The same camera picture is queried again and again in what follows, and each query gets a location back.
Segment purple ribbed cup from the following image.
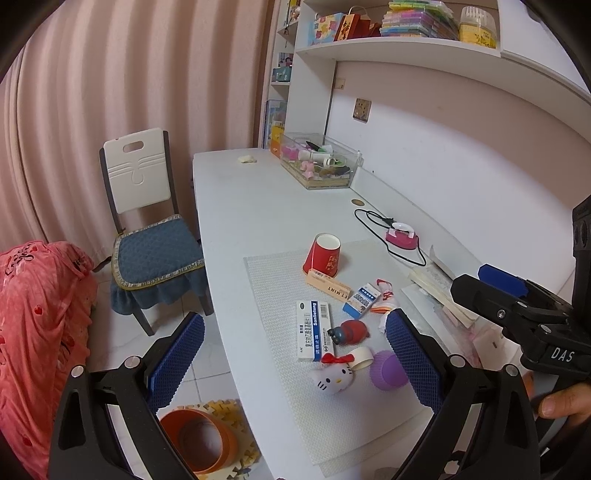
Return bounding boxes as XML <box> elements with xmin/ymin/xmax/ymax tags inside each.
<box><xmin>370</xmin><ymin>350</ymin><xmax>409</xmax><ymax>391</ymax></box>

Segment red bear figurine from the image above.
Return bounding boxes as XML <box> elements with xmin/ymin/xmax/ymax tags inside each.
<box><xmin>328</xmin><ymin>320</ymin><xmax>370</xmax><ymax>345</ymax></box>

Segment white stuffed doll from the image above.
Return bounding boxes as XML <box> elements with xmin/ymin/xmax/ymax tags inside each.
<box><xmin>370</xmin><ymin>279</ymin><xmax>400</xmax><ymax>334</ymax></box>

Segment orange trash bin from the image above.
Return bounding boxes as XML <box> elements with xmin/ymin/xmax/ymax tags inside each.
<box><xmin>160</xmin><ymin>409</ymin><xmax>238</xmax><ymax>474</ymax></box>

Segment person's right hand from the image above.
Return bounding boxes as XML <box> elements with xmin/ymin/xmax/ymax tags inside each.
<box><xmin>523</xmin><ymin>372</ymin><xmax>591</xmax><ymax>426</ymax></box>

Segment white tape roll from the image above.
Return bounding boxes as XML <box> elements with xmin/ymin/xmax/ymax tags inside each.
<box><xmin>348</xmin><ymin>346</ymin><xmax>374</xmax><ymax>371</ymax></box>

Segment pink floral bed cover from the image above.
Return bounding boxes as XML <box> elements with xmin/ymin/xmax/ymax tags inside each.
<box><xmin>1</xmin><ymin>241</ymin><xmax>97</xmax><ymax>479</ymax></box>

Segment small blue white carton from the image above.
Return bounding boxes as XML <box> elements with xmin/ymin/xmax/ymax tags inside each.
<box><xmin>342</xmin><ymin>283</ymin><xmax>382</xmax><ymax>320</ymax></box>

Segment hello kitty toy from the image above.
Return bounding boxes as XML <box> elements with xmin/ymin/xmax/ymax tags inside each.
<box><xmin>310</xmin><ymin>353</ymin><xmax>355</xmax><ymax>395</ymax></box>

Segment white chair with blue cushion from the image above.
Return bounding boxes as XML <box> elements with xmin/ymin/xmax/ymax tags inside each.
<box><xmin>99</xmin><ymin>128</ymin><xmax>213</xmax><ymax>336</ymax></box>

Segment white woven table mat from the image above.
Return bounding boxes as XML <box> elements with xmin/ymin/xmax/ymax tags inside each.
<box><xmin>245</xmin><ymin>251</ymin><xmax>432</xmax><ymax>477</ymax></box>

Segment red paper cup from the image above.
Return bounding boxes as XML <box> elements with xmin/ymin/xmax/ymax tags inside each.
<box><xmin>303</xmin><ymin>233</ymin><xmax>342</xmax><ymax>277</ymax></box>

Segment blue white medicine box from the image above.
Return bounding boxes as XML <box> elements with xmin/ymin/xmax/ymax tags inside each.
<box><xmin>295</xmin><ymin>300</ymin><xmax>335</xmax><ymax>362</ymax></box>

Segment clear acrylic organizer tray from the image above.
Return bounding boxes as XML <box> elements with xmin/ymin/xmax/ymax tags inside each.
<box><xmin>277</xmin><ymin>133</ymin><xmax>363</xmax><ymax>190</ymax></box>

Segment yellow labelled jar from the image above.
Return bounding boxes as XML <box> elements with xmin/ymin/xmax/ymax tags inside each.
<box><xmin>459</xmin><ymin>6</ymin><xmax>498</xmax><ymax>49</ymax></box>

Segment colourful stacked boxes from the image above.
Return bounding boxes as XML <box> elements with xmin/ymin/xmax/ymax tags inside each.
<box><xmin>380</xmin><ymin>1</ymin><xmax>459</xmax><ymax>40</ymax></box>

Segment red gift bag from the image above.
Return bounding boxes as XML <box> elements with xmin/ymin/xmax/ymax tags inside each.
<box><xmin>335</xmin><ymin>5</ymin><xmax>382</xmax><ymax>41</ymax></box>

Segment colourful patterned box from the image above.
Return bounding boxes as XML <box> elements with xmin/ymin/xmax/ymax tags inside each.
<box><xmin>310</xmin><ymin>12</ymin><xmax>346</xmax><ymax>46</ymax></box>

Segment wall power socket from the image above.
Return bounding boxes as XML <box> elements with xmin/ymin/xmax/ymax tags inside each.
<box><xmin>353</xmin><ymin>98</ymin><xmax>372</xmax><ymax>123</ymax></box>

